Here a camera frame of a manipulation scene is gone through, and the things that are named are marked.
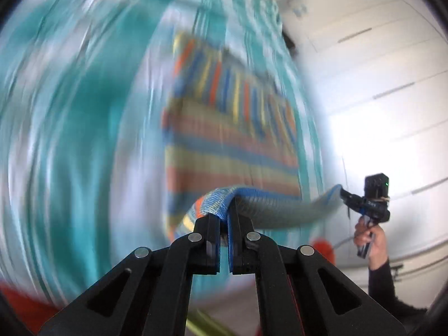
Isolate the multicolour striped knit sweater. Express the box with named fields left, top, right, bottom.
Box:
left=162, top=32, right=342, bottom=240

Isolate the black sleeved right forearm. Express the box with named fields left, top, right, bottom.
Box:
left=368, top=260, right=428, bottom=328

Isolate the person's right hand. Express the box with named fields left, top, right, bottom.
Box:
left=353, top=218, right=389, bottom=271

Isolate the teal white plaid bedspread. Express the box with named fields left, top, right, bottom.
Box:
left=1, top=0, right=323, bottom=306

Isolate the yellow green strap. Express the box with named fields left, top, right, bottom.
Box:
left=185, top=309, right=239, bottom=336

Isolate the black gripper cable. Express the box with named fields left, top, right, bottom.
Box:
left=330, top=230, right=358, bottom=253

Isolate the white wardrobe with handles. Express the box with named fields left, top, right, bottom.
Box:
left=283, top=0, right=447, bottom=279

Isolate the wall socket with sticker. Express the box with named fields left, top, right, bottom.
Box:
left=291, top=2, right=307, bottom=18

